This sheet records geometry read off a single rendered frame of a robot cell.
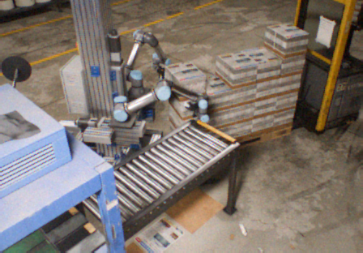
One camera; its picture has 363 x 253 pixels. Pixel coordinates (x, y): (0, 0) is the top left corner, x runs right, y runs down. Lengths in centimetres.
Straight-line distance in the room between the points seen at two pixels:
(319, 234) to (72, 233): 216
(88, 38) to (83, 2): 30
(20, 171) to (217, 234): 213
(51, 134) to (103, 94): 180
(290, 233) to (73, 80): 239
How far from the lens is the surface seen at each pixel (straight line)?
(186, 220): 354
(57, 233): 256
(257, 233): 350
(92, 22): 320
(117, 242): 215
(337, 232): 371
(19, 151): 169
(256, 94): 402
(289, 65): 410
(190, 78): 350
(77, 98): 356
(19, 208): 171
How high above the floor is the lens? 271
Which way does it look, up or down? 34 degrees down
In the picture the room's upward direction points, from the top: 1 degrees counter-clockwise
